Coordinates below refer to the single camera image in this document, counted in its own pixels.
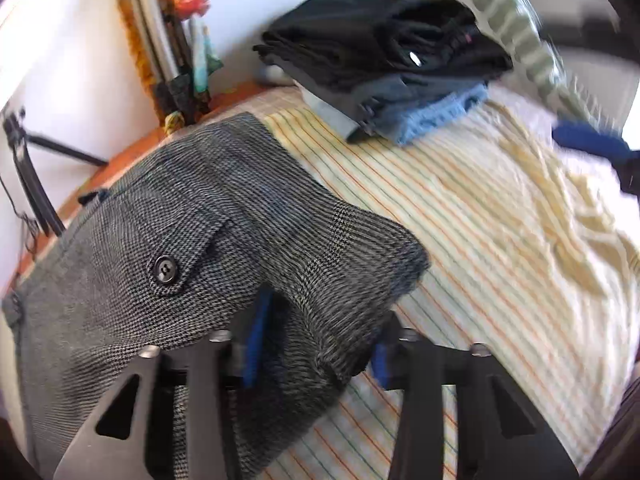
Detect grey checked pants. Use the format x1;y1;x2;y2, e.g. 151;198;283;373
1;112;432;480

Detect light blue folded jeans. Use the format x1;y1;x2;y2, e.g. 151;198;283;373
372;84;490;147

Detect black cable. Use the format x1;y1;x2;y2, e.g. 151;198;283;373
0;170;41;261

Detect bundle of rolled mats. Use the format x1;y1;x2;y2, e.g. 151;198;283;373
117;0;226;126

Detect dark grey folded pants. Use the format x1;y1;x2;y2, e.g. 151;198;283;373
300;72;488;126

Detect striped yellow bed sheet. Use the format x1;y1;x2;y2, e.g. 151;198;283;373
260;82;640;480

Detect light grey folded garment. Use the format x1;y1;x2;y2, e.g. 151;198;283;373
300;91;368;143

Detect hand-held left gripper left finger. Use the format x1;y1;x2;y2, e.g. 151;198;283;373
52;287;275;480

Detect black folded pants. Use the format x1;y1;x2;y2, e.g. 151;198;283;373
252;0;515;97

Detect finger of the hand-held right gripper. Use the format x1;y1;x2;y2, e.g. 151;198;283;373
551;119;640;196

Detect orange fringed cloth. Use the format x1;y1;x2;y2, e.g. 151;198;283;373
112;0;161;126

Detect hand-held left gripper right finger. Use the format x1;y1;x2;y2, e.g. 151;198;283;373
371;315;581;480

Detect black tripod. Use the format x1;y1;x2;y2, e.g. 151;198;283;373
0;107;110;238

